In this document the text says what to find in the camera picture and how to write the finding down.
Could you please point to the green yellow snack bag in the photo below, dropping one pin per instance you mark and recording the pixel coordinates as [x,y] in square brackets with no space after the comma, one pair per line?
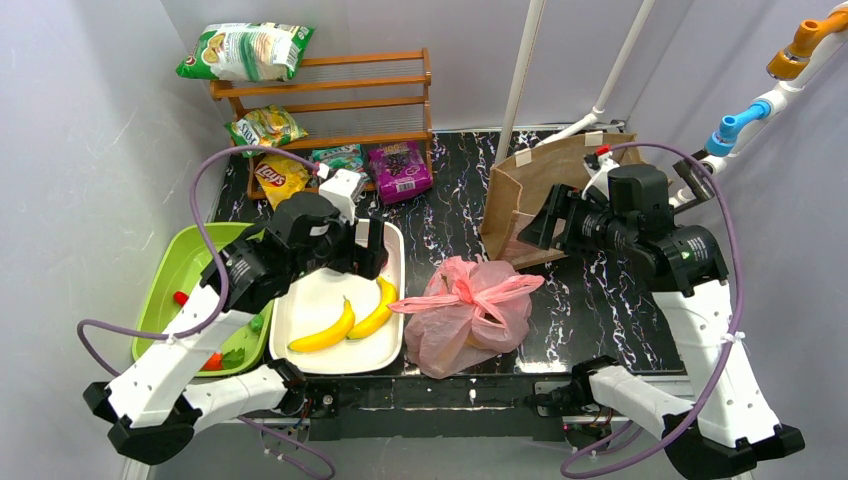
[269,126]

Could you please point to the white PVC pipe frame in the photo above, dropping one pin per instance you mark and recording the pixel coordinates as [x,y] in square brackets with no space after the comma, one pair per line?
[780,96]

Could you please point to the green cucumber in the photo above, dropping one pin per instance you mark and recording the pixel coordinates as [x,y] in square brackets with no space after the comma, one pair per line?
[256,324]

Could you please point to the orange pipe valve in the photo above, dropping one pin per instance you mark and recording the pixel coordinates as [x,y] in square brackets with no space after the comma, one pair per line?
[789,63]

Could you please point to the teal candy packet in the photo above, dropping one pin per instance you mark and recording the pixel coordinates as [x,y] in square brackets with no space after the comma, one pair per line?
[349,157]

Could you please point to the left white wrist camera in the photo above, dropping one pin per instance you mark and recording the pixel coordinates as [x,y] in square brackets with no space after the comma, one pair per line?
[342,188]

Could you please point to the yellow banana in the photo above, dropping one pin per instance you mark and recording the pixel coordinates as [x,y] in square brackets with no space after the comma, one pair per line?
[380,315]
[328,337]

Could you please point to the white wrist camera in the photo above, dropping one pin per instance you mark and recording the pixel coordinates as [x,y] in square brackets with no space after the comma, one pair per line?
[342,188]
[598,165]

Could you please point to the brown burlap tote bag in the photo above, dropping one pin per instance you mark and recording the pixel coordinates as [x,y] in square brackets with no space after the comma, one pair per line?
[518,187]

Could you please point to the black pipe clamp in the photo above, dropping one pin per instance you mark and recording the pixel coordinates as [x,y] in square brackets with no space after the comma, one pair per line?
[698,187]

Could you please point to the green white chips bag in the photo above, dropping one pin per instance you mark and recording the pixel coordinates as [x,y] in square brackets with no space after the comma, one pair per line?
[247,52]

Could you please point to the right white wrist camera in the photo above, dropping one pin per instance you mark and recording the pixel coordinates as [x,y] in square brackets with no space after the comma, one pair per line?
[598,165]

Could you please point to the green plastic bin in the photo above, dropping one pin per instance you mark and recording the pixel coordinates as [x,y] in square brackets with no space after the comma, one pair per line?
[179,270]

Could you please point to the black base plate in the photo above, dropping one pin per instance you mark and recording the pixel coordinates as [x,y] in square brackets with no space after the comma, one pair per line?
[415,406]

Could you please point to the lower left yellow banana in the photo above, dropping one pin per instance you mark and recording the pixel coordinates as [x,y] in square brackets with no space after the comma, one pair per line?
[328,337]

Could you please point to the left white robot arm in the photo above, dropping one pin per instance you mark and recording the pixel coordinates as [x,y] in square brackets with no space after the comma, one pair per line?
[155,407]

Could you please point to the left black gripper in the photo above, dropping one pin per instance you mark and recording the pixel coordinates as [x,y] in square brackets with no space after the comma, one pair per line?
[370,248]

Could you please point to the right yellow banana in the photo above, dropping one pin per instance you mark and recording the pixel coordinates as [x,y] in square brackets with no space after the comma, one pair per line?
[380,315]

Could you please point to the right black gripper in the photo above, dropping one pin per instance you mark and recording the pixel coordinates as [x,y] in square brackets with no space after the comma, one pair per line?
[557,216]

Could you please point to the purple grape candy packet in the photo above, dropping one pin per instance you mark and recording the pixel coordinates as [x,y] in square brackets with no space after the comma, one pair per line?
[399,171]

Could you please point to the wooden shelf rack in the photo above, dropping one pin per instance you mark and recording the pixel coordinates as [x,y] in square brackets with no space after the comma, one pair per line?
[369,99]

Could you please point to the small red tomato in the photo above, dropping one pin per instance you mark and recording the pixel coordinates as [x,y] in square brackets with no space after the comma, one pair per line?
[214,363]

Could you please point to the blue pipe valve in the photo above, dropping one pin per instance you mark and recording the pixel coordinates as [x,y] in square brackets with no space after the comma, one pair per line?
[724,139]

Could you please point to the yellow Lays chips bag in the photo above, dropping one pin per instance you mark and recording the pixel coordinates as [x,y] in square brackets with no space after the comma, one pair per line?
[280,177]

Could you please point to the pink plastic grocery bag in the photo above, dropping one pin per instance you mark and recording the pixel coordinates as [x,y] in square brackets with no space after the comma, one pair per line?
[470,312]

